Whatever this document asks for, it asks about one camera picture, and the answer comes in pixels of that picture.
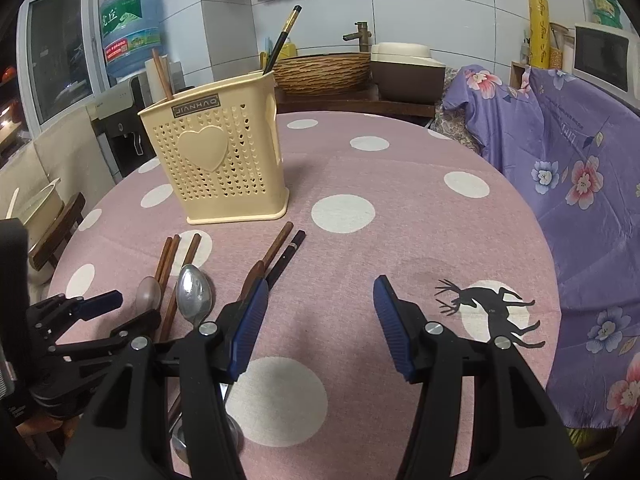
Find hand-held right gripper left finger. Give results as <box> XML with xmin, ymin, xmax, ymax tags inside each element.
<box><xmin>57</xmin><ymin>279</ymin><xmax>271</xmax><ymax>480</ymax></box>

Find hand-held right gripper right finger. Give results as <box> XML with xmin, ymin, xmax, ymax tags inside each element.
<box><xmin>373</xmin><ymin>275</ymin><xmax>586</xmax><ymax>480</ymax></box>

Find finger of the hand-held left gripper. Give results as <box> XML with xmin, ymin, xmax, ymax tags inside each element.
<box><xmin>55</xmin><ymin>310</ymin><xmax>162</xmax><ymax>376</ymax></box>
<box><xmin>27</xmin><ymin>290</ymin><xmax>124</xmax><ymax>346</ymax></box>

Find translucent plastic spoon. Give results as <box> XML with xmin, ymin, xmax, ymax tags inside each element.
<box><xmin>136</xmin><ymin>276</ymin><xmax>162</xmax><ymax>317</ymax></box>

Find black chopstick gold band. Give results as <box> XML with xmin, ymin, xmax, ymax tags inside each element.
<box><xmin>264</xmin><ymin>230</ymin><xmax>307</xmax><ymax>291</ymax></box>
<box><xmin>261</xmin><ymin>5</ymin><xmax>303</xmax><ymax>76</ymax></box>

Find cream plastic utensil holder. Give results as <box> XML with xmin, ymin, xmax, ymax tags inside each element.
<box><xmin>137</xmin><ymin>70</ymin><xmax>291</xmax><ymax>226</ymax></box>

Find dark wooden chair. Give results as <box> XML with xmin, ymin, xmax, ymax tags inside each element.
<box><xmin>27</xmin><ymin>192</ymin><xmax>87</xmax><ymax>273</ymax></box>

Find cream pot with lid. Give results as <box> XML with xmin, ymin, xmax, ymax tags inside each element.
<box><xmin>0</xmin><ymin>178</ymin><xmax>65</xmax><ymax>261</ymax></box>

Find pink polka dot tablecloth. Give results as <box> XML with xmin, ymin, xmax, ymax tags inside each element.
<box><xmin>47</xmin><ymin>110</ymin><xmax>563</xmax><ymax>480</ymax></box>

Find beige cloth cover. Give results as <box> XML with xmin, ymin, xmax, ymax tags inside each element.
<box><xmin>0</xmin><ymin>105</ymin><xmax>117</xmax><ymax>221</ymax></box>

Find white water dispenser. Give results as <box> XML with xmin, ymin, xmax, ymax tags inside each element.
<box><xmin>89</xmin><ymin>76</ymin><xmax>158</xmax><ymax>181</ymax></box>

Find white paper towel roll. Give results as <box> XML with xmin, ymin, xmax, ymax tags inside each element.
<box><xmin>145</xmin><ymin>57</ymin><xmax>173</xmax><ymax>96</ymax></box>

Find purple floral cloth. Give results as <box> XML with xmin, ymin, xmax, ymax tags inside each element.
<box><xmin>437</xmin><ymin>64</ymin><xmax>640</xmax><ymax>431</ymax></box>

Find brown cream box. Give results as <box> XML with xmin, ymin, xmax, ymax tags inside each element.
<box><xmin>370</xmin><ymin>42</ymin><xmax>447</xmax><ymax>103</ymax></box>

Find white framed window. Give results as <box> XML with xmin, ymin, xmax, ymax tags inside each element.
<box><xmin>17</xmin><ymin>0</ymin><xmax>103</xmax><ymax>128</ymax></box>

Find wicker basket basin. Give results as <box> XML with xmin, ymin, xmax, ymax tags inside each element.
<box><xmin>271</xmin><ymin>52</ymin><xmax>373</xmax><ymax>97</ymax></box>

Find blue water jug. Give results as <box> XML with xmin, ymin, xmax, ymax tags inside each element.
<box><xmin>99</xmin><ymin>0</ymin><xmax>165</xmax><ymax>78</ymax></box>

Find yellow dish soap bottle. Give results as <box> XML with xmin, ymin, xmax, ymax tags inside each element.
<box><xmin>260</xmin><ymin>37</ymin><xmax>299</xmax><ymax>70</ymax></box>

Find light wooden crate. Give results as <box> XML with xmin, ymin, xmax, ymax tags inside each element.
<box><xmin>511</xmin><ymin>60</ymin><xmax>531</xmax><ymax>98</ymax></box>

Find brass faucet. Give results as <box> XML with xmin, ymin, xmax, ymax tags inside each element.
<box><xmin>342</xmin><ymin>21</ymin><xmax>374</xmax><ymax>55</ymax></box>

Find glass jar yellow contents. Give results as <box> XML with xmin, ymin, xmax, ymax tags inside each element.
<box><xmin>549</xmin><ymin>22</ymin><xmax>571</xmax><ymax>69</ymax></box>

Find yellow wrapped roll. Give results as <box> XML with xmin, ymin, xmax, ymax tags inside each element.
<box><xmin>528</xmin><ymin>0</ymin><xmax>552</xmax><ymax>69</ymax></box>

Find white microwave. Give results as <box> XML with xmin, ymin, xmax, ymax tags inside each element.
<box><xmin>571</xmin><ymin>22</ymin><xmax>635</xmax><ymax>95</ymax></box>

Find stack of green tubs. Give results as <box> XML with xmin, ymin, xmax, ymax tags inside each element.
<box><xmin>586</xmin><ymin>0</ymin><xmax>623</xmax><ymax>28</ymax></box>

